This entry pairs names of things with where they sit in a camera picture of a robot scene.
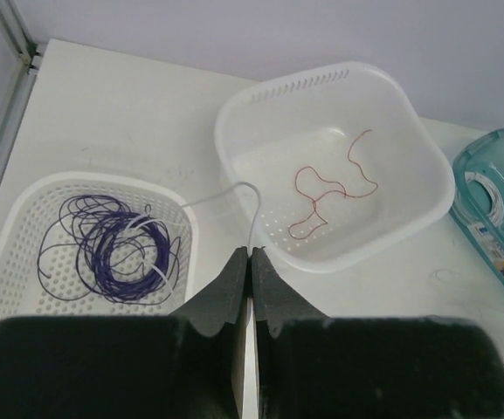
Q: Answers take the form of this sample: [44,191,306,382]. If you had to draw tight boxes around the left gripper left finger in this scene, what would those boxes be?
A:
[0,247,248,418]

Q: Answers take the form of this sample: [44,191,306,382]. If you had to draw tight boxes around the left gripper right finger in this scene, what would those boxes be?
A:
[251,248,504,418]

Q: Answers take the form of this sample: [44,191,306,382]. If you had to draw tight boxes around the white perforated flat basket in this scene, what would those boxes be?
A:
[0,172,198,321]

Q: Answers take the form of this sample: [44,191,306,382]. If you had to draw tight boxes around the white deep plastic basket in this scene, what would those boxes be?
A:
[214,62,455,273]

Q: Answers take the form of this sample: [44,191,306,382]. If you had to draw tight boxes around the teal transparent plastic bin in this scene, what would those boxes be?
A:
[450,128,504,286]

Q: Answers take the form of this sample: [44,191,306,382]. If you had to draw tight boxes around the purple wire coil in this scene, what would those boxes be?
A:
[36,195,183,303]

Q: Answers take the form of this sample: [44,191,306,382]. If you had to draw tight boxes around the red wire in basket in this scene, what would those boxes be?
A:
[287,128,379,240]

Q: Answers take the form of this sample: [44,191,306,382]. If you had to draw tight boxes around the white wire coil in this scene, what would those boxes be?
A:
[464,170,504,245]

